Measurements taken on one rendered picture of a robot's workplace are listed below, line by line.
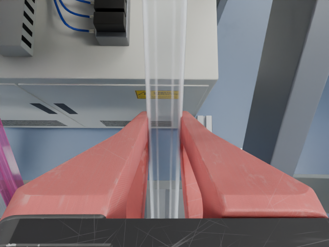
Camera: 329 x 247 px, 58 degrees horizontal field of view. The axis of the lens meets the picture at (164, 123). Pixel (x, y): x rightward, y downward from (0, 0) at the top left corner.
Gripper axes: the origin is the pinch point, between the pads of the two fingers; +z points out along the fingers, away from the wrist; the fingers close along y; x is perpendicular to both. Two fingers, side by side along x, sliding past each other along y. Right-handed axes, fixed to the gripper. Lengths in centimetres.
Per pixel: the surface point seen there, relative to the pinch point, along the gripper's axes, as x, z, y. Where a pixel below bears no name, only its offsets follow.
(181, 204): 12.3, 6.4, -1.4
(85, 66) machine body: 13.6, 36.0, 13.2
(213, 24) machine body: 8.4, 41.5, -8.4
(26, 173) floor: 70, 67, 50
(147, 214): 13.6, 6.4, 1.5
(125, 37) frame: 8.7, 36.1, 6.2
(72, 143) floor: 62, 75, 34
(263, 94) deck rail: 3.5, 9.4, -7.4
